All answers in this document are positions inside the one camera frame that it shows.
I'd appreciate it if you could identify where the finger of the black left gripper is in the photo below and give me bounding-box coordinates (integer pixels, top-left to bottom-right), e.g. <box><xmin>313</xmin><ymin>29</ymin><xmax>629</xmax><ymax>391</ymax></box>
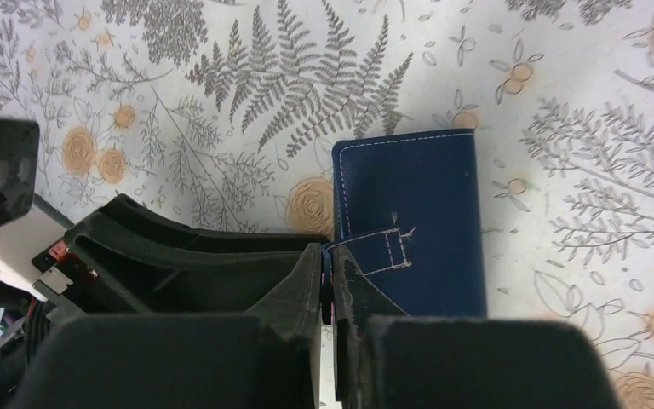
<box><xmin>32</xmin><ymin>193</ymin><xmax>327</xmax><ymax>314</ymax></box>

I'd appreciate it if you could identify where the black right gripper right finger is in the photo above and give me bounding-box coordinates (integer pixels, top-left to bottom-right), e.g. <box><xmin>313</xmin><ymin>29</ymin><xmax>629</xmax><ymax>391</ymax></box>
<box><xmin>331</xmin><ymin>245</ymin><xmax>619</xmax><ymax>408</ymax></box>

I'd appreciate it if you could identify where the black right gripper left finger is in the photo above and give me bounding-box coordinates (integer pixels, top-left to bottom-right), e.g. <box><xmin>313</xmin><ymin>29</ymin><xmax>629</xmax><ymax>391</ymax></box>
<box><xmin>12</xmin><ymin>244</ymin><xmax>322</xmax><ymax>408</ymax></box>

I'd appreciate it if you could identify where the blue leather card holder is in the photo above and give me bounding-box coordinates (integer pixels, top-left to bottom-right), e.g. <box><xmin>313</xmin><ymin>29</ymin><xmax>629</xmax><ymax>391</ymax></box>
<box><xmin>327</xmin><ymin>129</ymin><xmax>487</xmax><ymax>317</ymax></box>

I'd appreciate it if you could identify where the floral table mat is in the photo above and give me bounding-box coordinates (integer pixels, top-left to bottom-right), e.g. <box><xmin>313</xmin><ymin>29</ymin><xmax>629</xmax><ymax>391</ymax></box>
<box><xmin>0</xmin><ymin>1</ymin><xmax>654</xmax><ymax>408</ymax></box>

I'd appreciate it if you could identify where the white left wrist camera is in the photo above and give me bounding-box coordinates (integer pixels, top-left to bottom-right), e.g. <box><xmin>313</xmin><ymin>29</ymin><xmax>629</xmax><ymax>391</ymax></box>
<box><xmin>0</xmin><ymin>117</ymin><xmax>66</xmax><ymax>301</ymax></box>

